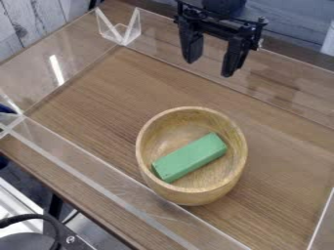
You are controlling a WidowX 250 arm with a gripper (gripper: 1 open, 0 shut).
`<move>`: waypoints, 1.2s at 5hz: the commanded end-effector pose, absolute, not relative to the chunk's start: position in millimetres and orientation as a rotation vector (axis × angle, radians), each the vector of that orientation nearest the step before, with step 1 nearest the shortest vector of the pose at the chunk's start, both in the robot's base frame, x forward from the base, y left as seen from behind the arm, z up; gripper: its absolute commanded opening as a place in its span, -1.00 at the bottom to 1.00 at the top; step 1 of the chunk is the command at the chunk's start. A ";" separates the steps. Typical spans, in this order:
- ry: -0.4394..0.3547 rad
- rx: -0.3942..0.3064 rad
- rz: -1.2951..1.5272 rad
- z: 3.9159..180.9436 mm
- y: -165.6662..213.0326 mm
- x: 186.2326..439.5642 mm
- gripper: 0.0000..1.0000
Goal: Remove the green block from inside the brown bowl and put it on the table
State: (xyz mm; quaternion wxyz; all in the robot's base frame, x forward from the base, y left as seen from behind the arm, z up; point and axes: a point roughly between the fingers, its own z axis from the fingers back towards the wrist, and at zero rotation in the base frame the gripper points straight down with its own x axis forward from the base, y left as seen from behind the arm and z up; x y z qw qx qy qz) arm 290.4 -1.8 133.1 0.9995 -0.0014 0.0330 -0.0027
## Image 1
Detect clear acrylic corner bracket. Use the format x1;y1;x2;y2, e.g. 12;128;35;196
95;8;141;46

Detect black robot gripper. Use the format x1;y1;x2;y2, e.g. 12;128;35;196
175;0;269;77

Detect black cable loop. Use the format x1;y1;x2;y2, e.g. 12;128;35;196
0;213;63;250

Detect black metal bracket with screw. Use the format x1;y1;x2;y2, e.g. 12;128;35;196
43;221;96;250

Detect green rectangular block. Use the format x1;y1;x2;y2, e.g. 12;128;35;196
151;133;227;184

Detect black table leg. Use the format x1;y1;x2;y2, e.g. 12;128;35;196
48;194;64;219

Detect clear acrylic front wall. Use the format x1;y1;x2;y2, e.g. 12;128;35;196
0;116;251;250

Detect brown wooden bowl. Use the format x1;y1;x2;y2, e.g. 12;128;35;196
137;106;249;206

